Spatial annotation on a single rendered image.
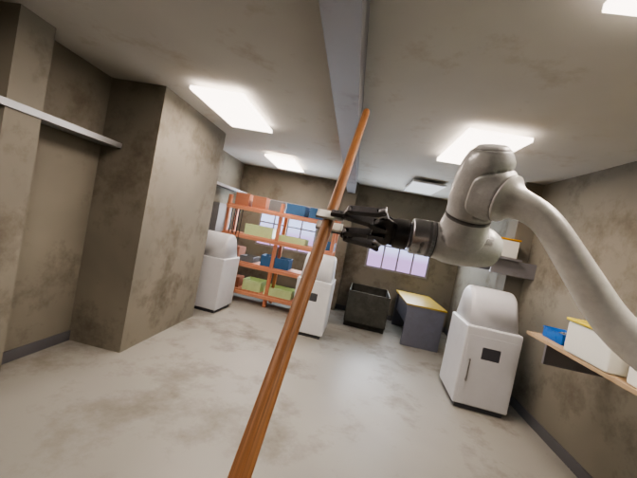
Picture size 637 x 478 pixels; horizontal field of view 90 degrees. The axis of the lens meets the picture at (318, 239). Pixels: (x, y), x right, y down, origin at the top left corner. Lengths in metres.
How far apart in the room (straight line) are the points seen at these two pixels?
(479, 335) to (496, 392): 0.74
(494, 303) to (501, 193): 4.17
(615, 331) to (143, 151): 4.30
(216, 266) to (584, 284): 5.83
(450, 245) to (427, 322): 5.98
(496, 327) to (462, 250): 4.05
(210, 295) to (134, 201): 2.59
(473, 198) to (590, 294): 0.26
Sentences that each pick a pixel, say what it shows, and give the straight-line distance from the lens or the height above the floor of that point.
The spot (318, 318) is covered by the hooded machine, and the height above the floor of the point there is 0.38.
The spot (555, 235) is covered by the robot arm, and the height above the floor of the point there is 2.00.
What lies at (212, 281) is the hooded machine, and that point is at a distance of 6.25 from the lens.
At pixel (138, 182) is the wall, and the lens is 4.39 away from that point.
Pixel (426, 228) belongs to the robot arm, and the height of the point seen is 1.98.
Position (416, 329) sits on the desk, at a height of 0.36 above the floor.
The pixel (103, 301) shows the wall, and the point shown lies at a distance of 4.70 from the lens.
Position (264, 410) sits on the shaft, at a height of 1.65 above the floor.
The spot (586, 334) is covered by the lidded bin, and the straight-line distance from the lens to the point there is 3.43.
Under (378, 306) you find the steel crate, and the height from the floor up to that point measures 0.57.
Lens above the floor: 1.93
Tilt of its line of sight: 2 degrees down
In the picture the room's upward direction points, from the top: 11 degrees clockwise
